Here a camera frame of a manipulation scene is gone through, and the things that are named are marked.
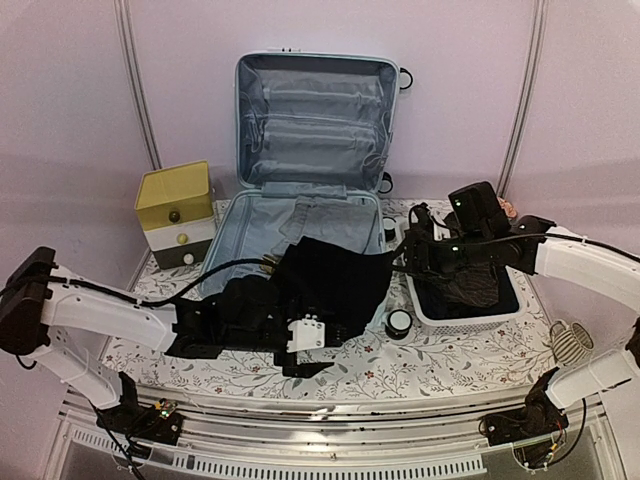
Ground aluminium front rail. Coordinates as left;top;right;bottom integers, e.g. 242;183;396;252
44;386;627;479

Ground light blue hard-shell suitcase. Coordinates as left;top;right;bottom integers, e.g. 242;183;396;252
198;51;401;296

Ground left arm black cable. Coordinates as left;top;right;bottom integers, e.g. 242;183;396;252
64;257;266;307

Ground gold cap glass bottle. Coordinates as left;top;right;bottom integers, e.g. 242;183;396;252
260;254;281;275

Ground grey garment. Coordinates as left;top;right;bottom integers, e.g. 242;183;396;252
271;197;377;256

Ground striped woven cup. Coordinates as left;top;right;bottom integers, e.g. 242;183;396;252
550;321;594;367

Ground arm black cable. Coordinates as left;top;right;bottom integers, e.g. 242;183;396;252
64;257;266;307
392;234;541;274

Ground white plastic mesh basket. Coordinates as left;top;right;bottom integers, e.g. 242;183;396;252
399;224;527;337

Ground floral white tablecloth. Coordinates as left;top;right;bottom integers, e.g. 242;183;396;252
102;199;571;401

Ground black trousers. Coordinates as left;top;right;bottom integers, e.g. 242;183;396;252
269;237;394;347

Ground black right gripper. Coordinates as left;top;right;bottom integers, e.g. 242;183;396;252
384;228;492;285

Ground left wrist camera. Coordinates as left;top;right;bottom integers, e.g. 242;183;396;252
286;315;326;353

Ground right wall aluminium post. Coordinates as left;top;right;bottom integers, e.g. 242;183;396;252
497;0;549;197

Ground dark navy garment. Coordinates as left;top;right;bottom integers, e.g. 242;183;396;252
413;268;520;321

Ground wall aluminium post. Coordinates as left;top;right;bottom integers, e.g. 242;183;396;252
497;0;549;197
113;0;162;170

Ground patterned small bowl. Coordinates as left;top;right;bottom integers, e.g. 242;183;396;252
498;198;518;219

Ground left wall aluminium post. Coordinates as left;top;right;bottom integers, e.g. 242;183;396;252
113;0;162;170

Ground black striped garment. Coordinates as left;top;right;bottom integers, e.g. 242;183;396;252
432;263;499;308

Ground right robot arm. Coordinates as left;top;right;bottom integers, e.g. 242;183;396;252
395;181;639;446

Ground yellow white drawer organizer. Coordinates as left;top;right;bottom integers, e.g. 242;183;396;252
135;160;217;270

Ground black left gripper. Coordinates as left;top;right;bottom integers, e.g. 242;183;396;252
223;296;333;380

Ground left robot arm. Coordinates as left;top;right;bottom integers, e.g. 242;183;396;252
1;247;337;444

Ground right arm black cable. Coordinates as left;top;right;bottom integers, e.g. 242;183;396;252
392;234;541;274

